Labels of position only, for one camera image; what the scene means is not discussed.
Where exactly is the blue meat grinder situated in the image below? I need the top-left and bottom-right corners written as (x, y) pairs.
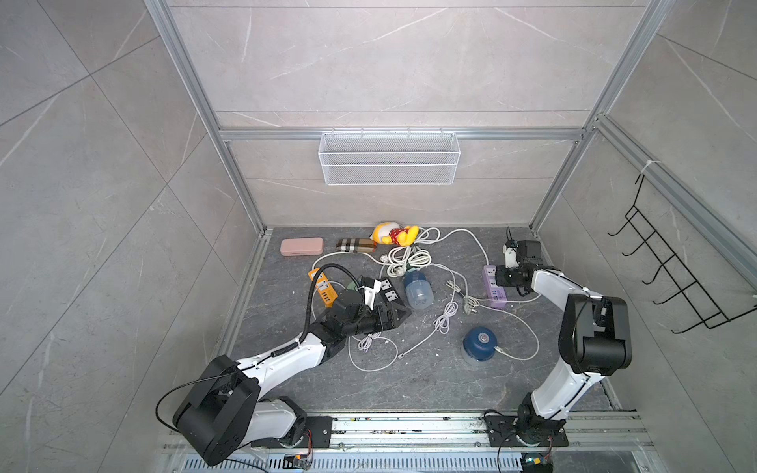
top-left (403, 270), bottom-right (435, 311)
top-left (462, 326), bottom-right (498, 365)

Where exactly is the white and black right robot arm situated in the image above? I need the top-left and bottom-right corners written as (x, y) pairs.
top-left (495, 238), bottom-right (632, 447)

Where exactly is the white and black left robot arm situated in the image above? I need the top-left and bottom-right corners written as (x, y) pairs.
top-left (164, 263), bottom-right (412, 466)

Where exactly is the black power strip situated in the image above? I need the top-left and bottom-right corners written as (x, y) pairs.
top-left (380, 279), bottom-right (399, 302)

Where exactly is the orange power strip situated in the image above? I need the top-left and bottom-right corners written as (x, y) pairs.
top-left (308, 268), bottom-right (338, 309)

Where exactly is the purple power strip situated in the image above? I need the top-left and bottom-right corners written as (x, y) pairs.
top-left (482, 265), bottom-right (508, 309)

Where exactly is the brown plaid pouch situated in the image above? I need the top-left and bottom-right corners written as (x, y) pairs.
top-left (335, 238), bottom-right (378, 253)

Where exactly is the yellow duck plush toy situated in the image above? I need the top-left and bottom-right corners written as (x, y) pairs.
top-left (371, 222), bottom-right (420, 248)

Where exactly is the pink rectangular case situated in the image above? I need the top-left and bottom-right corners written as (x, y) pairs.
top-left (279, 238), bottom-right (325, 257)

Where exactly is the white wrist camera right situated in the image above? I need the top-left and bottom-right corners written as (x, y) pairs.
top-left (503, 242), bottom-right (520, 269)

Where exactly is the white coiled usb cable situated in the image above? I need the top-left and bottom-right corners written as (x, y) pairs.
top-left (345, 330), bottom-right (402, 374)

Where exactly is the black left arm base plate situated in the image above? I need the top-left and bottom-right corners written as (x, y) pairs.
top-left (250, 416), bottom-right (333, 449)

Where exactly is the white wire mesh basket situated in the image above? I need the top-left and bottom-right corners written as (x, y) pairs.
top-left (319, 131), bottom-right (461, 186)

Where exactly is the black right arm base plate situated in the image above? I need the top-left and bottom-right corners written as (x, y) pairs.
top-left (482, 410), bottom-right (569, 449)

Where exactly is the black wire hook rack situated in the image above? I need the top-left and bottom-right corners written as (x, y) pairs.
top-left (607, 175), bottom-right (756, 335)

